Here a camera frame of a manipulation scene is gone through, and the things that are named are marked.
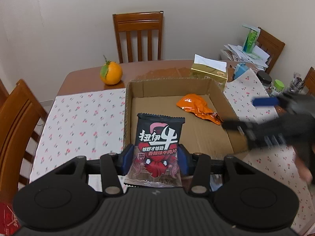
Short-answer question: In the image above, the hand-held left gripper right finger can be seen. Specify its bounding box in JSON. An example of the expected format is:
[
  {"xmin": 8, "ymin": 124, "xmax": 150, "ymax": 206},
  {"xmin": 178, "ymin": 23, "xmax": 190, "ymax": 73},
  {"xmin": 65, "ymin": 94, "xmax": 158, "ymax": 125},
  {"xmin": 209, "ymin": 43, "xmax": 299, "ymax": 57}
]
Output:
[{"xmin": 178, "ymin": 145, "xmax": 256, "ymax": 195}]

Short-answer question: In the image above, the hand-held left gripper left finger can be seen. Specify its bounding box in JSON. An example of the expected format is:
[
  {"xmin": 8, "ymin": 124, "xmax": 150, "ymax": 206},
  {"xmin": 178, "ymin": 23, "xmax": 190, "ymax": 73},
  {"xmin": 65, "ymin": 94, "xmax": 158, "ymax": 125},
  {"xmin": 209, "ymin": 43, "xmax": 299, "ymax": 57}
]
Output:
[{"xmin": 53, "ymin": 145, "xmax": 134, "ymax": 196}]

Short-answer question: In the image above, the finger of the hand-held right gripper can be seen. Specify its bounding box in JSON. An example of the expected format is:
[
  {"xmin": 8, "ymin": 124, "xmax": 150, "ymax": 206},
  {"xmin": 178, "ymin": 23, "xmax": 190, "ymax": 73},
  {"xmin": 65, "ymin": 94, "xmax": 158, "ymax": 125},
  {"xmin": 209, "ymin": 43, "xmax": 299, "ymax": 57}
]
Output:
[
  {"xmin": 221, "ymin": 119, "xmax": 262, "ymax": 151},
  {"xmin": 252, "ymin": 95, "xmax": 294, "ymax": 109}
]

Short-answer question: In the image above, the black snack packet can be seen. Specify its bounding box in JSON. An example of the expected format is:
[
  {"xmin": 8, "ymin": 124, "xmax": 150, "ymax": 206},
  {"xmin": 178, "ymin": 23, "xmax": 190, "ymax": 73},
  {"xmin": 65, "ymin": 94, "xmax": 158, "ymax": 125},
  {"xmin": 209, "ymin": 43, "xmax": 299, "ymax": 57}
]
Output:
[{"xmin": 123, "ymin": 113, "xmax": 185, "ymax": 188}]

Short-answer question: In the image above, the orange snack packet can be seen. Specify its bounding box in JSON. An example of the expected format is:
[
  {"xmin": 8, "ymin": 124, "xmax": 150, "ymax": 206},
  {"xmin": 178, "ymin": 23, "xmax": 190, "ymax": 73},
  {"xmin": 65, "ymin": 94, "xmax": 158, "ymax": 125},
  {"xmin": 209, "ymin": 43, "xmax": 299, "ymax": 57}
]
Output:
[{"xmin": 176, "ymin": 93, "xmax": 223, "ymax": 124}]

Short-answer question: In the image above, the cardboard box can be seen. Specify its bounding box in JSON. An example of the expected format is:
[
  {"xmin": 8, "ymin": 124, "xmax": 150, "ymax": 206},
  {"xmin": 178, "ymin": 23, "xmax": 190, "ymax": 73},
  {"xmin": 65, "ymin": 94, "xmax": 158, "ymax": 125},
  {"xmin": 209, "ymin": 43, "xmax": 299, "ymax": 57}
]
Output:
[{"xmin": 122, "ymin": 77, "xmax": 249, "ymax": 158}]

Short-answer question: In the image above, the person's right hand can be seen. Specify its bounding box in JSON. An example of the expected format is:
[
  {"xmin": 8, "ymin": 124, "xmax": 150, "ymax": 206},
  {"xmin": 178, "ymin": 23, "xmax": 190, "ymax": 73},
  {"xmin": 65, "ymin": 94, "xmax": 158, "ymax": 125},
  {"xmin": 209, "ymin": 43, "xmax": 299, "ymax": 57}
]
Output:
[{"xmin": 293, "ymin": 146, "xmax": 315, "ymax": 186}]

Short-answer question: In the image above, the bottle with green lid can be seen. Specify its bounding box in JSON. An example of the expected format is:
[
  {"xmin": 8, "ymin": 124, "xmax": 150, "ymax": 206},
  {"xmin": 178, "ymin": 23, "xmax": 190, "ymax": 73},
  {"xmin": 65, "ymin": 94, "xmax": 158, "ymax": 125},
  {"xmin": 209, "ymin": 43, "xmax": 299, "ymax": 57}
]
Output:
[{"xmin": 270, "ymin": 79, "xmax": 285, "ymax": 97}]

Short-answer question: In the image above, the dark jar with black lid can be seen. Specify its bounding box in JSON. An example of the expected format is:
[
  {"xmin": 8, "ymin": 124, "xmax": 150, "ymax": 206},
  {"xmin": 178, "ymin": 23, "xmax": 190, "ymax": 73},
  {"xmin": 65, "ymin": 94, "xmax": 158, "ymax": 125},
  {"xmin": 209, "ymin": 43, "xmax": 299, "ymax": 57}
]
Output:
[{"xmin": 256, "ymin": 70, "xmax": 273, "ymax": 89}]

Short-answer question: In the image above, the glass holder with pens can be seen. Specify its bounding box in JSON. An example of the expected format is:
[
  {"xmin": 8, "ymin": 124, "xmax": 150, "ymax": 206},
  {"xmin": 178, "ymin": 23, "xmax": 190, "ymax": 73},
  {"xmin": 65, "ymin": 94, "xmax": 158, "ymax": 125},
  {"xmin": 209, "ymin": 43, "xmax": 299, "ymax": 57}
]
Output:
[{"xmin": 287, "ymin": 72, "xmax": 306, "ymax": 94}]

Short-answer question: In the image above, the blue plastic container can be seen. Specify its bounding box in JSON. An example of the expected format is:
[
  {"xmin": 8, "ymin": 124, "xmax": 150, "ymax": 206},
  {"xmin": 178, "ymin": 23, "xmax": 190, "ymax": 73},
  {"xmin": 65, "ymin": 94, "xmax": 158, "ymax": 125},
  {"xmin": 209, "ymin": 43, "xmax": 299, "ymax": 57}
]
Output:
[{"xmin": 233, "ymin": 63, "xmax": 250, "ymax": 80}]

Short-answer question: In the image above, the pile of papers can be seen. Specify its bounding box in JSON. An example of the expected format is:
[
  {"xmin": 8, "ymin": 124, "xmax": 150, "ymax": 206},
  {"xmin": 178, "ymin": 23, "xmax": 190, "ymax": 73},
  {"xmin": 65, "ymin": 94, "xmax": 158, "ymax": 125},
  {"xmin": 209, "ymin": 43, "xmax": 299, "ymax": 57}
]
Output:
[{"xmin": 220, "ymin": 43, "xmax": 270, "ymax": 72}]

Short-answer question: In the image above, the wooden chair behind paper pile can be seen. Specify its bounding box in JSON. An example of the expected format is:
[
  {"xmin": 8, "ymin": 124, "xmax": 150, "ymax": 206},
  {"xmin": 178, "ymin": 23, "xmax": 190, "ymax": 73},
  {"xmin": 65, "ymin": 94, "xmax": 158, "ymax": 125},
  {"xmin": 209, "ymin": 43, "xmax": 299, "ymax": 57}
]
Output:
[{"xmin": 256, "ymin": 27, "xmax": 286, "ymax": 74}]

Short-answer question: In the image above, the gold tissue box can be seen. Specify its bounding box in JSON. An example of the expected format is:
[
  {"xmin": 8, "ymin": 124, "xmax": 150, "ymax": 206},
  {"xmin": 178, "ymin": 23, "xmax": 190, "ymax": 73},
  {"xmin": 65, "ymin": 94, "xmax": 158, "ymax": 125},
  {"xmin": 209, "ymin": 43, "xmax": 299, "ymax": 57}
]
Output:
[{"xmin": 189, "ymin": 54, "xmax": 228, "ymax": 92}]

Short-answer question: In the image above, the floral white tablecloth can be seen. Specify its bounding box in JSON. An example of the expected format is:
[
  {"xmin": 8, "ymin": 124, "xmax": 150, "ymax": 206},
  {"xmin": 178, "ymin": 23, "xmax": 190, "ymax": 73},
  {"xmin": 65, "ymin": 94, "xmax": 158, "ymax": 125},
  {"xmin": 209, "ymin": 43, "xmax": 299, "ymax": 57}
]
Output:
[{"xmin": 30, "ymin": 67, "xmax": 315, "ymax": 234}]

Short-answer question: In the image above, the green and white carton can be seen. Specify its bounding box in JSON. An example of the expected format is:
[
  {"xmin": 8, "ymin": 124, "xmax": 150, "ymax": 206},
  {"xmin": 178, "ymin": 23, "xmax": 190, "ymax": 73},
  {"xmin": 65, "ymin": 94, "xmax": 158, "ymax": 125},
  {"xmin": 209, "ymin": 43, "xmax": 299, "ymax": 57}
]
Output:
[{"xmin": 242, "ymin": 25, "xmax": 261, "ymax": 54}]

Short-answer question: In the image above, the orange fruit with leaf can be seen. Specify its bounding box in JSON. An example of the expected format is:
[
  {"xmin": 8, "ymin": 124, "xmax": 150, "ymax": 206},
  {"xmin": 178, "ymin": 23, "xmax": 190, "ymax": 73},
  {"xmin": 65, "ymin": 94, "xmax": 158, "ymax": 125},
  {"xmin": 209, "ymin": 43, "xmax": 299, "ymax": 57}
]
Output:
[{"xmin": 100, "ymin": 55, "xmax": 123, "ymax": 86}]

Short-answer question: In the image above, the wooden chair with grooved backrest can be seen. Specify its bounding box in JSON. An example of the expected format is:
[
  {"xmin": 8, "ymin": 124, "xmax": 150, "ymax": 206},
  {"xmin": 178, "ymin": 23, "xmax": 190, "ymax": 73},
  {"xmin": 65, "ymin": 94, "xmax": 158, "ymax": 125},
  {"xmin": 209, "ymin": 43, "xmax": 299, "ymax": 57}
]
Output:
[{"xmin": 0, "ymin": 79, "xmax": 48, "ymax": 193}]

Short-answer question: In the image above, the wooden slat-back chair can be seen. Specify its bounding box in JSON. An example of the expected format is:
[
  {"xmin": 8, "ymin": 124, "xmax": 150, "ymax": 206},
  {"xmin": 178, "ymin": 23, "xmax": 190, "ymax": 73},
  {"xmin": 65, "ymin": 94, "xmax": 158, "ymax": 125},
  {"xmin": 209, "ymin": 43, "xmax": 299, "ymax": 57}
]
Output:
[{"xmin": 113, "ymin": 11, "xmax": 164, "ymax": 64}]

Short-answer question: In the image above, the red bag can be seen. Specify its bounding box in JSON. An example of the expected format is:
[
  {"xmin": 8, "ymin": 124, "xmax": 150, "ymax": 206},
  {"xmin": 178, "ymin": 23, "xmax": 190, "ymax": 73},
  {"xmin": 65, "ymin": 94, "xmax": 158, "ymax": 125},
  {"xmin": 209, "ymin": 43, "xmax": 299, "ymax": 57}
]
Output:
[{"xmin": 0, "ymin": 202, "xmax": 19, "ymax": 236}]

